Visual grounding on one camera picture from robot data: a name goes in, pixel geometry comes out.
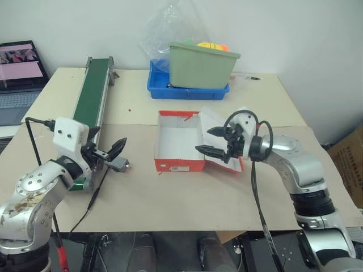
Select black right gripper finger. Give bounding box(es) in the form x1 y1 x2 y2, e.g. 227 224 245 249
195 144 229 164
206 126 227 139

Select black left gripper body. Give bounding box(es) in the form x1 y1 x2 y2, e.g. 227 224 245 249
80 143 111 171

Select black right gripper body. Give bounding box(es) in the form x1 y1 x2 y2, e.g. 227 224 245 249
223 124 251 165

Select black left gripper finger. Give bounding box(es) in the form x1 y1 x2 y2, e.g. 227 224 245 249
87 126 102 146
107 137 127 162

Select red white cardboard box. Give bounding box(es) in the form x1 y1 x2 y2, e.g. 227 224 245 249
154 107 246 174

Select gray metal block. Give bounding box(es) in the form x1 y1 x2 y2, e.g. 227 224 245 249
107 155 132 173

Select green conveyor belt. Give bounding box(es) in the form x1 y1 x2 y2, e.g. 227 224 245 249
67 56 116 194

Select blue plastic tray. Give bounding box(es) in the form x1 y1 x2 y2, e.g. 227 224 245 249
146 59 231 100

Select pale green plastic bin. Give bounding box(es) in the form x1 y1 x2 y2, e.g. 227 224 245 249
169 41 241 90

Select grey laptop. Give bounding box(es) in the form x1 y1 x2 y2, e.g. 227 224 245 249
0 40 50 127

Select yellow toy ball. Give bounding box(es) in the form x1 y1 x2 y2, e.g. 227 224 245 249
197 41 222 50

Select clear plastic bag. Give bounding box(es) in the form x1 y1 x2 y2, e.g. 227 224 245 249
138 2 205 71

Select brown cardboard carton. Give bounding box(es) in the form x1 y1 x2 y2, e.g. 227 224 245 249
327 121 363 210

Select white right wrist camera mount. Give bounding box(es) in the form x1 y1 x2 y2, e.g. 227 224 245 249
226 108 259 142

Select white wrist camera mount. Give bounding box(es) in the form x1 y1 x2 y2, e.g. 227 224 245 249
53 117 92 179
226 108 259 142

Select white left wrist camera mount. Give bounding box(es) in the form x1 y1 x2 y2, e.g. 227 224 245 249
53 117 92 179

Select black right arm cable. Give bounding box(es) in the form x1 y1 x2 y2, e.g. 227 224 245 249
223 110 284 272

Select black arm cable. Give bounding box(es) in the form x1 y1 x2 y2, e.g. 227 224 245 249
223 110 284 272
24 117 65 250

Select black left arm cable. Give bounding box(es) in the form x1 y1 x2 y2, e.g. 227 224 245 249
24 117 65 250

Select red cylindrical handle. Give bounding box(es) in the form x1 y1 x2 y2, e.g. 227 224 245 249
57 245 70 272

